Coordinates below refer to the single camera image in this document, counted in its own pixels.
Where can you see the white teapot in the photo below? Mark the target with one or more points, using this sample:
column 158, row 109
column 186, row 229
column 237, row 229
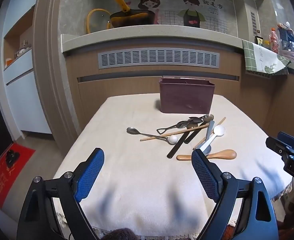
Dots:
column 20, row 53

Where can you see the speckled stone countertop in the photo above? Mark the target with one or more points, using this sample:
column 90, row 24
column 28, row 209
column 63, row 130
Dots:
column 149, row 35

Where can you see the small dark jar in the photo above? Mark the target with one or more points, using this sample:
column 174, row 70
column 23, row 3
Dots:
column 259, row 41

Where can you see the wall switch panel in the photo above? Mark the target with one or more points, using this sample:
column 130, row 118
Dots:
column 254, row 22

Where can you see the shovel-shaped metal spoon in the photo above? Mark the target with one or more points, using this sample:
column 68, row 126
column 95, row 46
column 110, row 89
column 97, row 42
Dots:
column 171, row 127

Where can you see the red floor mat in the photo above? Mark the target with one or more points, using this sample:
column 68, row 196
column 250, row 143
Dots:
column 7, row 180

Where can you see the bottles and bags on counter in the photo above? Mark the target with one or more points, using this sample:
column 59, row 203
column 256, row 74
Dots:
column 287, row 38

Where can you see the maroon plastic utensil holder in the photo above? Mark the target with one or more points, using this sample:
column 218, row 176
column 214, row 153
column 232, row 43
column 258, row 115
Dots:
column 186, row 97

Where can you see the green checked cloth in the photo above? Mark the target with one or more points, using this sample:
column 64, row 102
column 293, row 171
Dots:
column 259, row 57

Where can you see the orange cup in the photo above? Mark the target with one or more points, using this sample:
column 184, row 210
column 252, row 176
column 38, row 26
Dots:
column 9, row 61

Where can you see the wooden chopstick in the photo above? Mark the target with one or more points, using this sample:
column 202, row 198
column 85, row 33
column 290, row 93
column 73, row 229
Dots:
column 220, row 122
column 161, row 135

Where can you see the plain metal spoon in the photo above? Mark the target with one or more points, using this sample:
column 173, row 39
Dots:
column 194, row 119

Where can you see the grey plastic spoon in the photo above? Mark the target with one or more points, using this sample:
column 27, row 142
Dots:
column 210, row 130

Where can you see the glass lid with yellow rim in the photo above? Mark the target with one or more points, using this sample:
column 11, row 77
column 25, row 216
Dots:
column 99, row 21

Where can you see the small grey vent grille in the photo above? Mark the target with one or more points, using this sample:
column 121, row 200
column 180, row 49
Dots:
column 256, row 74

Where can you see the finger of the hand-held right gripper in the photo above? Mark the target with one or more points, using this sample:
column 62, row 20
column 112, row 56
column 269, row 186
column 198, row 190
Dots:
column 287, row 136
column 279, row 146

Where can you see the cartoon wall sticker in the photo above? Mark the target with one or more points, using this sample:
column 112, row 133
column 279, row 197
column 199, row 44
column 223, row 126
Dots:
column 211, row 17

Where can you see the small white spoon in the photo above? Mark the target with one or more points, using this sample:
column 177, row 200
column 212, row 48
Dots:
column 172, row 139

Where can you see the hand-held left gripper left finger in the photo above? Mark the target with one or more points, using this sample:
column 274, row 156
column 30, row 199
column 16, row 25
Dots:
column 92, row 170

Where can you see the wooden spoon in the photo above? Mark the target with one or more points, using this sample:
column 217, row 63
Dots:
column 226, row 154

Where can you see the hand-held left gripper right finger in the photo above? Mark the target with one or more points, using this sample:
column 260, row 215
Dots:
column 204, row 172

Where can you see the bottle with red contents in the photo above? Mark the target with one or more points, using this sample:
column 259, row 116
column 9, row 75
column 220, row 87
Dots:
column 274, row 41

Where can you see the wooden cabinet front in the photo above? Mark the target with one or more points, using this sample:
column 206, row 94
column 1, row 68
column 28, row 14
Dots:
column 127, row 85

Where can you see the black shoes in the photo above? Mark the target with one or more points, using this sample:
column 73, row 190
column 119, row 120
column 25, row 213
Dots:
column 12, row 157

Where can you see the white cabinet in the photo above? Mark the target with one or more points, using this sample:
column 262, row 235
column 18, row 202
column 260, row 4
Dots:
column 19, row 92

